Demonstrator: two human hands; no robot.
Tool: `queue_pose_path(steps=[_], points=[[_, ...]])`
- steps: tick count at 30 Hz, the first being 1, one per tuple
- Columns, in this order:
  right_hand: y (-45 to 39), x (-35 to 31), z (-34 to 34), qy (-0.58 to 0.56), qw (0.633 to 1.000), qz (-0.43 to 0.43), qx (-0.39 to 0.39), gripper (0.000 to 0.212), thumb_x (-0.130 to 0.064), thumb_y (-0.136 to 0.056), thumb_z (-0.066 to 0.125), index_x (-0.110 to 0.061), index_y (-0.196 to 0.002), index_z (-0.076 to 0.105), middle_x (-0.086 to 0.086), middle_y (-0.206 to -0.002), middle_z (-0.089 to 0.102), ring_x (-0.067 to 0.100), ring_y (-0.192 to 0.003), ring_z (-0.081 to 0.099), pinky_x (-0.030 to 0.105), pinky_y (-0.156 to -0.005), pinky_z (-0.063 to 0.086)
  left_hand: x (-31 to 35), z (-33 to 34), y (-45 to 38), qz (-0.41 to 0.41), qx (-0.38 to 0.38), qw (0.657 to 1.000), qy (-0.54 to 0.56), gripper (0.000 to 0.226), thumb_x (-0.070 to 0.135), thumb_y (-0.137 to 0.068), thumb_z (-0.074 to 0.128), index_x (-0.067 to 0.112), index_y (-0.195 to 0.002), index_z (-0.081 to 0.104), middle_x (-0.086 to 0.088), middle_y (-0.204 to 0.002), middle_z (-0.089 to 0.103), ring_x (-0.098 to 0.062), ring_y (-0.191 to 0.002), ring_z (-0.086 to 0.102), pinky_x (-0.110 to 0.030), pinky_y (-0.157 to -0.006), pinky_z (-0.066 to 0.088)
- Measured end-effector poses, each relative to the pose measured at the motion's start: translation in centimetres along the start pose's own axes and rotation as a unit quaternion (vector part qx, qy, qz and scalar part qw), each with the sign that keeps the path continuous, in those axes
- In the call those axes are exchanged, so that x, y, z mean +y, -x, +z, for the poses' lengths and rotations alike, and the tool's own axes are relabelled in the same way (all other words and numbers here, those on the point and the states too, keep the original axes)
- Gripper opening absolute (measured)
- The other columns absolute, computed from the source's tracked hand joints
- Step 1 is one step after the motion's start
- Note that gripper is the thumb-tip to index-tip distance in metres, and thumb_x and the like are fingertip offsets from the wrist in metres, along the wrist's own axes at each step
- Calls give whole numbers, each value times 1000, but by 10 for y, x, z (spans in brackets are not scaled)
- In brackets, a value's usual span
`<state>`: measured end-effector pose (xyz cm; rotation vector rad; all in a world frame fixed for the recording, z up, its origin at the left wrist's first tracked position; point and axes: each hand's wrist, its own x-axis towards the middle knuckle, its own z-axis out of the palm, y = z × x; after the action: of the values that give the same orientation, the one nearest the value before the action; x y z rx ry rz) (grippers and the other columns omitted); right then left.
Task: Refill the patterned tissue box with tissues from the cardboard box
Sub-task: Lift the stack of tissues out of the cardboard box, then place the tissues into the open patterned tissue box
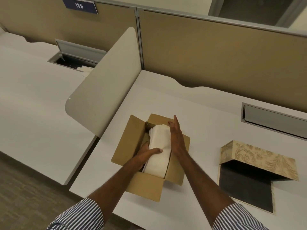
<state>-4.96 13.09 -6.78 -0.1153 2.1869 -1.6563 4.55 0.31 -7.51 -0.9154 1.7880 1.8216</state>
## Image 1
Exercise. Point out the brown cardboard box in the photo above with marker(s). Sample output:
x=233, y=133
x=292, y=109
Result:
x=130, y=138

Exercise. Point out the person's left hand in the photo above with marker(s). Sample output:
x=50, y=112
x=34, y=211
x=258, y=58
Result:
x=145, y=154

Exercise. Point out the person's right forearm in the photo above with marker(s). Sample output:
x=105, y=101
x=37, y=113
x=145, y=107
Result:
x=203, y=184

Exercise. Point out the frosted glass door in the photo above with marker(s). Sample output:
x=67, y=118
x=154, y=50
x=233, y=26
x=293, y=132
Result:
x=251, y=9

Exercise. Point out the blue number sign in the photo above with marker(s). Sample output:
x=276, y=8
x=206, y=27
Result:
x=79, y=5

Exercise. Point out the white desk divider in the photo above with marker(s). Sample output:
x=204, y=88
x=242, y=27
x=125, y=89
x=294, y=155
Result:
x=108, y=88

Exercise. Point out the beige partition panel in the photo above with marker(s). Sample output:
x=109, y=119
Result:
x=36, y=21
x=215, y=57

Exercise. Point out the blue striped shirt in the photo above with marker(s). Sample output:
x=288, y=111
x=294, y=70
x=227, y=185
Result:
x=81, y=216

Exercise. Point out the person's right hand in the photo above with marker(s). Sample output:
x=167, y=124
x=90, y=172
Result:
x=178, y=138

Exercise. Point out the white tissue stack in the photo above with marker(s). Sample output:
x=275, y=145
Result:
x=159, y=138

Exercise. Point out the beige patterned tissue holder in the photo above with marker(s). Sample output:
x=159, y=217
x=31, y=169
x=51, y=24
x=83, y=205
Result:
x=259, y=155

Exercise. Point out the person's left forearm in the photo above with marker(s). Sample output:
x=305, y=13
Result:
x=117, y=184

